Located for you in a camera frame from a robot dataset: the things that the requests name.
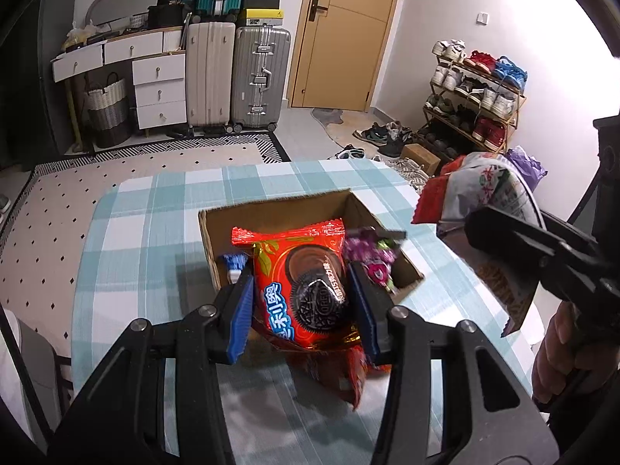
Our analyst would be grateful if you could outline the silver suitcase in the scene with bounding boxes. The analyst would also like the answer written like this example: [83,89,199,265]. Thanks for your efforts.
[230,26,292,133]

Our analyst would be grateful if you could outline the person's right hand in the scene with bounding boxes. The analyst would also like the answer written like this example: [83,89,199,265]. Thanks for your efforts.
[532,300,582,404]

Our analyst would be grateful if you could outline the white printed noodle snack bag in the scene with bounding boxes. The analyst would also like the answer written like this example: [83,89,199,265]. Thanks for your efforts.
[411,152,546,337]

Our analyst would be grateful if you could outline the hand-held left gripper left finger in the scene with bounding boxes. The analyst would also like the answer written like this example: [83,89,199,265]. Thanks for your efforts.
[48,271,255,465]

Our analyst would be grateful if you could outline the woven basket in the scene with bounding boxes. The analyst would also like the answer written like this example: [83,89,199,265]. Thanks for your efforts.
[84,72,131,149]

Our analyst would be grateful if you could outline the grey chair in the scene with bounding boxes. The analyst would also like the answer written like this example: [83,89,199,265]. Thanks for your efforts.
[0,307,66,449]

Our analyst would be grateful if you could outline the group of scattered sneakers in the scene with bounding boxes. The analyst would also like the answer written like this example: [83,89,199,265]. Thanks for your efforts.
[334,120,432,189]

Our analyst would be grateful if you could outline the purple snack bag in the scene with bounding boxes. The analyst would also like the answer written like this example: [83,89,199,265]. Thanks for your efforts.
[343,227,406,297]

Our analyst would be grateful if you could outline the checked tablecloth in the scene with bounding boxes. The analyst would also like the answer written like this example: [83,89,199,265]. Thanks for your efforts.
[72,157,544,465]

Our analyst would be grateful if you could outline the grey door mat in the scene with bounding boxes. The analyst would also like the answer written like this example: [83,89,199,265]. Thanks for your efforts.
[310,107,357,150]

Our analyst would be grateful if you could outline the purple crinkled wrapper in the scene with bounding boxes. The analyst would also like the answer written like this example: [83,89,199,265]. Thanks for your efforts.
[504,146,548,191]

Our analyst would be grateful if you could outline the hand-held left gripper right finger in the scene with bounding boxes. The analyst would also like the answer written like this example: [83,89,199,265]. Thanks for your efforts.
[348,262,559,465]

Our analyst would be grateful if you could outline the clear plastic bag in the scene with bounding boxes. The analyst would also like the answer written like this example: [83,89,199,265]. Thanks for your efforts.
[64,21,99,52]

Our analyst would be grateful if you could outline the beige suitcase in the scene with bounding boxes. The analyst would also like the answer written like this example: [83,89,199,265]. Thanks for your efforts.
[185,20,236,129]

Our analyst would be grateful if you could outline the black refrigerator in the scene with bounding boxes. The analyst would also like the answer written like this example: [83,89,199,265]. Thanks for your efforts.
[35,0,82,152]

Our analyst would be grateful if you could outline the group of racked shoes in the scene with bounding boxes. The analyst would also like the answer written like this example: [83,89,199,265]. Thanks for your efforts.
[419,39,529,152]

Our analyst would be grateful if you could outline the black storage bin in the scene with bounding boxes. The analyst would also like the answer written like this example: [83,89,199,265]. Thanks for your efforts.
[146,4,193,31]

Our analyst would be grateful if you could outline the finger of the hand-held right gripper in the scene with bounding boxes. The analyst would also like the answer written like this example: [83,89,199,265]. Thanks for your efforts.
[540,210,601,253]
[466,205,565,277]

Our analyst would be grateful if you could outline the small cardboard box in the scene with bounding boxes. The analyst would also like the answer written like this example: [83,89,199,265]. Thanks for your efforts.
[400,143,442,172]

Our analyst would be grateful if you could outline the red cookie packet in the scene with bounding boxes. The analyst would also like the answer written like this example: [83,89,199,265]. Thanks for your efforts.
[231,218,362,352]

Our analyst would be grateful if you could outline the wooden shoe rack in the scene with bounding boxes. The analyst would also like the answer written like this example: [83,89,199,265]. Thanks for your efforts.
[417,52,527,157]

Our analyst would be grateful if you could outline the blue and white snack packet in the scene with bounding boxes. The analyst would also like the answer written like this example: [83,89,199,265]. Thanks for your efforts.
[220,251,246,284]

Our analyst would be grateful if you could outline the patterned floor rug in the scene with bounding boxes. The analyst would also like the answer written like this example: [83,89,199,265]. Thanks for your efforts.
[0,131,292,398]

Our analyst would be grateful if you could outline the wooden door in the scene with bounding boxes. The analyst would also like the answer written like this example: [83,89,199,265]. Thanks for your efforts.
[286,0,406,113]

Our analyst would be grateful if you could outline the red chips bag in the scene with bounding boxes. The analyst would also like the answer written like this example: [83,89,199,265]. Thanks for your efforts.
[286,341,391,410]

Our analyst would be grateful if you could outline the white drawer dresser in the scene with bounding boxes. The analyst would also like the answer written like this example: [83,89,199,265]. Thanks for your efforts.
[52,26,188,131]

